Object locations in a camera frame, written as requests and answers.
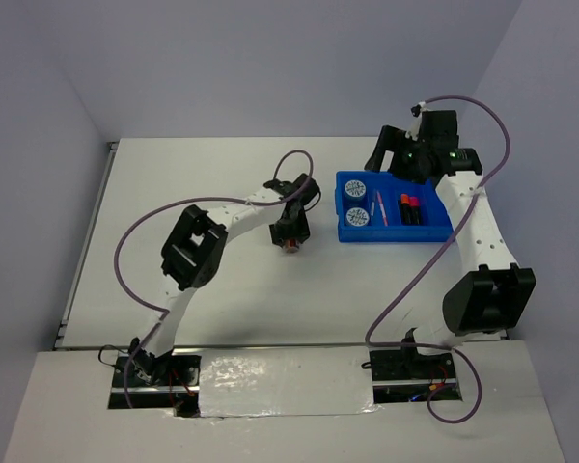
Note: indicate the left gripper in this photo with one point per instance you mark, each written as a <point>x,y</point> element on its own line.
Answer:
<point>299,231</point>

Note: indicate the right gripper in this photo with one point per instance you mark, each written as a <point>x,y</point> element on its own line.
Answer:
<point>394,139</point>

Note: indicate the pink cap black highlighter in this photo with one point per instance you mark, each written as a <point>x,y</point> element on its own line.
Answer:
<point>416,212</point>

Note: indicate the orange cap black highlighter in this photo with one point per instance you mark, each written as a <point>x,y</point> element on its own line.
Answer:
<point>405,210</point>

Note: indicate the orange clear pen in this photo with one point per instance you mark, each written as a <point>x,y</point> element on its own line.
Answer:
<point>382,208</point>

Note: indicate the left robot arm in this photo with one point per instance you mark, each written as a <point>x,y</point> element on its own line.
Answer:
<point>192,253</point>

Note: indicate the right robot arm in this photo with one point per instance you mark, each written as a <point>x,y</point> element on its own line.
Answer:
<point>494,288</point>

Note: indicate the blue plastic sorting bin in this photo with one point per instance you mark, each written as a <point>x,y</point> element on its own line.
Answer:
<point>436,225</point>

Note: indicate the silver foil sheet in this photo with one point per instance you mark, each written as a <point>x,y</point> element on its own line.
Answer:
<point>285,382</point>

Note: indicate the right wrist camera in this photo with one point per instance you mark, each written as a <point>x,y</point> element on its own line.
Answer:
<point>418,109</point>

